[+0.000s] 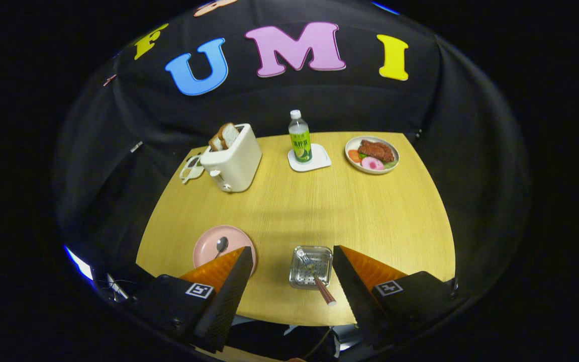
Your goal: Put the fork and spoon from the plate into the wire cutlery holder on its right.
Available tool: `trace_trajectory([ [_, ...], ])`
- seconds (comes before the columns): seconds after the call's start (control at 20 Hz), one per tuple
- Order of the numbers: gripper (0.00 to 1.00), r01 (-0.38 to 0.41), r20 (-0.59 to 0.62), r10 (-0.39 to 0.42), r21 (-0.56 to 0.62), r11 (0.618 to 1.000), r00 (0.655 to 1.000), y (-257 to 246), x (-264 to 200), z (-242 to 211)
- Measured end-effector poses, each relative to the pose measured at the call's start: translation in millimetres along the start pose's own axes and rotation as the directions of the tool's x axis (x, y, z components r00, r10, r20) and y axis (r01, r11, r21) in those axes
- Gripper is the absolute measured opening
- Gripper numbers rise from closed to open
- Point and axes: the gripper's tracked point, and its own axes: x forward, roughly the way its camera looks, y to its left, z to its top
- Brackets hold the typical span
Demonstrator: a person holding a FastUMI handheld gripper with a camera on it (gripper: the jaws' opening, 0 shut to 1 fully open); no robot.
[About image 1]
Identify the large toast bread slice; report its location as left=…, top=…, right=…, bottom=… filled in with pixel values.
left=218, top=122, right=241, bottom=150

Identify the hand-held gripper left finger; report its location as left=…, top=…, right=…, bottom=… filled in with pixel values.
left=129, top=245, right=255, bottom=353

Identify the fork with checkered handle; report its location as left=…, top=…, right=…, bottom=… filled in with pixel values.
left=296, top=248, right=337, bottom=307

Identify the white square coaster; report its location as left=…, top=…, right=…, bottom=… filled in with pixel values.
left=288, top=144, right=332, bottom=172

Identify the brown meat piece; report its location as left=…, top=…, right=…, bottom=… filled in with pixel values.
left=357, top=139, right=395, bottom=163

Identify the metal drain basket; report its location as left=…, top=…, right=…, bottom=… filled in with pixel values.
left=289, top=245, right=333, bottom=291

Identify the computer keyboard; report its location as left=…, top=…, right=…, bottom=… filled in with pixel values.
left=105, top=273, right=130, bottom=302

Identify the pink plate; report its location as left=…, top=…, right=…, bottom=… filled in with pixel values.
left=192, top=225, right=257, bottom=276

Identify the green tea bottle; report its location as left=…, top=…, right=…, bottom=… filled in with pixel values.
left=288, top=110, right=313, bottom=164

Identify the white toaster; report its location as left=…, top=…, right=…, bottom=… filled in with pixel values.
left=200, top=123, right=263, bottom=193

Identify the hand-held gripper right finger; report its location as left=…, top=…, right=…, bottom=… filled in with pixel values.
left=332, top=245, right=458, bottom=352

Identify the white divided condiment dish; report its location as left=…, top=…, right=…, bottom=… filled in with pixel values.
left=179, top=151, right=206, bottom=185

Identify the white food plate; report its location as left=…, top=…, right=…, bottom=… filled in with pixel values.
left=345, top=136, right=400, bottom=175

